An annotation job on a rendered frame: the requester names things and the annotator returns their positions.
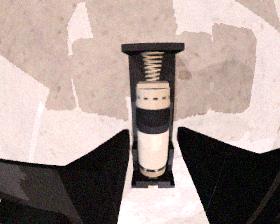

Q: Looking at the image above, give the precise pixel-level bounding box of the beige and black cylindrical battery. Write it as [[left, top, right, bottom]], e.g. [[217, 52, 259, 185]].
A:
[[135, 86, 170, 177]]

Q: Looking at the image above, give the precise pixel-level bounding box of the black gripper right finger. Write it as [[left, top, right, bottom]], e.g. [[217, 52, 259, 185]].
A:
[[176, 126, 280, 224]]

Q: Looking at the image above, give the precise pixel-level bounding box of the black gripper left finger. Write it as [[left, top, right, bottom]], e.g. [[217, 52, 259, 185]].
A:
[[0, 129, 130, 224]]

